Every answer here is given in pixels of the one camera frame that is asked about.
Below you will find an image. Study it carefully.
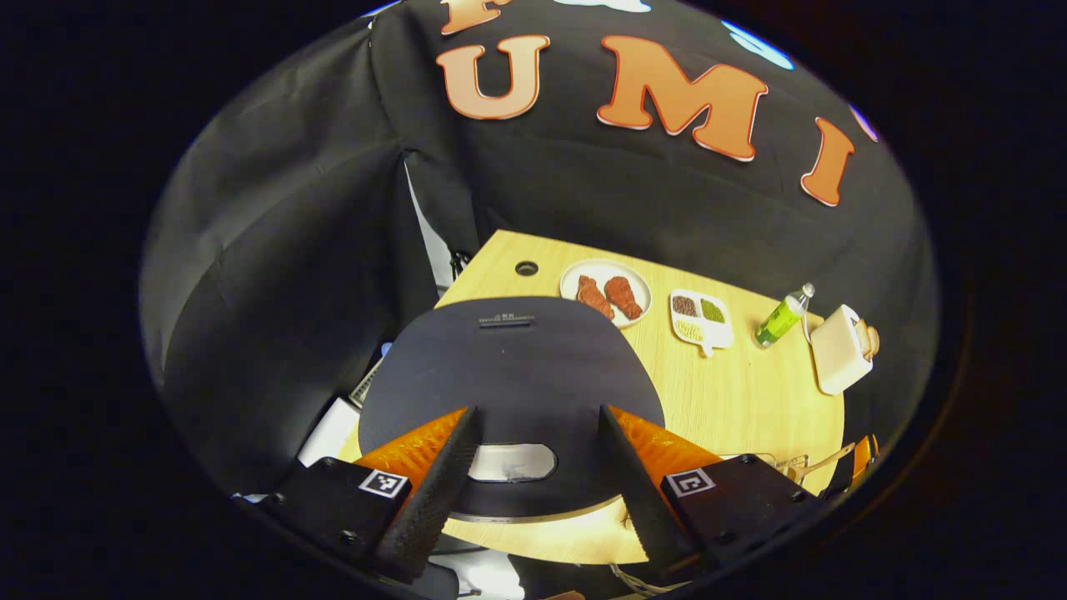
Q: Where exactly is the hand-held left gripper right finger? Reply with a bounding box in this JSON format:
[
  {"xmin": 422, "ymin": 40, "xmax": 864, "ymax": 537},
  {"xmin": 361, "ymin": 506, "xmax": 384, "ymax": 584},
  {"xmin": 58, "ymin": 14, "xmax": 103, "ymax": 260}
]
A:
[{"xmin": 597, "ymin": 404, "xmax": 824, "ymax": 582}]

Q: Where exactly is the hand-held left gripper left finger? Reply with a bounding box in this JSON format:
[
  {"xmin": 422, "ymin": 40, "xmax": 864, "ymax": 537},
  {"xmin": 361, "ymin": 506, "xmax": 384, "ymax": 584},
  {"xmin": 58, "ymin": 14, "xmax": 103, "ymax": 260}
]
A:
[{"xmin": 258, "ymin": 405, "xmax": 484, "ymax": 584}]

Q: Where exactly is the wooden spoon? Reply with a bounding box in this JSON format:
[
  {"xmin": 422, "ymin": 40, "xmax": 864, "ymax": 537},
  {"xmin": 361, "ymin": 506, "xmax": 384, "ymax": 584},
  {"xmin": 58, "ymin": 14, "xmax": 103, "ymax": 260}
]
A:
[{"xmin": 788, "ymin": 444, "xmax": 857, "ymax": 486}]

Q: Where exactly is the dark grey rice cooker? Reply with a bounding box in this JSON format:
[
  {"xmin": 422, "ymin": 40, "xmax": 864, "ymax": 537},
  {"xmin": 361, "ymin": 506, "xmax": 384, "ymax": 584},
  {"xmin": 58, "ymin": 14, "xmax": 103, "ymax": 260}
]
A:
[{"xmin": 358, "ymin": 296, "xmax": 666, "ymax": 524}]

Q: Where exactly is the white toaster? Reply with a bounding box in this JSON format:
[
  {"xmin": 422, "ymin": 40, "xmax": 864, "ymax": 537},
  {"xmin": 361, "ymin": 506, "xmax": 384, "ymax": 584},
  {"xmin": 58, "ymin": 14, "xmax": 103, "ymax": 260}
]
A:
[{"xmin": 810, "ymin": 304, "xmax": 874, "ymax": 396}]

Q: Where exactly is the white box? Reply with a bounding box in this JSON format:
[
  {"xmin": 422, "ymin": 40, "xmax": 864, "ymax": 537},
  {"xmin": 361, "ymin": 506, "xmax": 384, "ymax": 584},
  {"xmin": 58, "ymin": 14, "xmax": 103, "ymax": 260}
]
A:
[{"xmin": 298, "ymin": 397, "xmax": 361, "ymax": 468}]

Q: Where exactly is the green label drink bottle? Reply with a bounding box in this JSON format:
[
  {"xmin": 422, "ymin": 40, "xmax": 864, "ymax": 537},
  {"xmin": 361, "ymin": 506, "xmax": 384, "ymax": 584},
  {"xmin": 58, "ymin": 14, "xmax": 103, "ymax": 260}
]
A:
[{"xmin": 754, "ymin": 282, "xmax": 815, "ymax": 348}]

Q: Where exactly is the white divided bean dish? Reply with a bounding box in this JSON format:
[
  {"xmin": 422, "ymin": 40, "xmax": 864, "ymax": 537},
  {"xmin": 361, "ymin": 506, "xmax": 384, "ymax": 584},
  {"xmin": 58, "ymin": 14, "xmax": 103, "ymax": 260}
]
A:
[{"xmin": 669, "ymin": 288, "xmax": 734, "ymax": 358}]

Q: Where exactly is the red chicken piece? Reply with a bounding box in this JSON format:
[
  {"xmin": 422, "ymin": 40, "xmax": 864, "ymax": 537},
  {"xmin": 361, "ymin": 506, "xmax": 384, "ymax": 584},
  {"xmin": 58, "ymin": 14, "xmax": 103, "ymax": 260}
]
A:
[
  {"xmin": 576, "ymin": 275, "xmax": 616, "ymax": 321},
  {"xmin": 604, "ymin": 276, "xmax": 644, "ymax": 321}
]

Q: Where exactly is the round white plate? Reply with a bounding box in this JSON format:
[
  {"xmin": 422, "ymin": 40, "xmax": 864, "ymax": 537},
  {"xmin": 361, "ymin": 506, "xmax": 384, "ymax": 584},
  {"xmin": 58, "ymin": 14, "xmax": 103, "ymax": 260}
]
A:
[{"xmin": 560, "ymin": 258, "xmax": 653, "ymax": 329}]

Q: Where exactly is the black backdrop cloth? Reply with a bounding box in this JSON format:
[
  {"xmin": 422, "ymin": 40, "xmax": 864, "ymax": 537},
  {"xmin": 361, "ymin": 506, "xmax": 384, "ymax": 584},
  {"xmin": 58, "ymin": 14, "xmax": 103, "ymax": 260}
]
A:
[{"xmin": 140, "ymin": 0, "xmax": 939, "ymax": 501}]

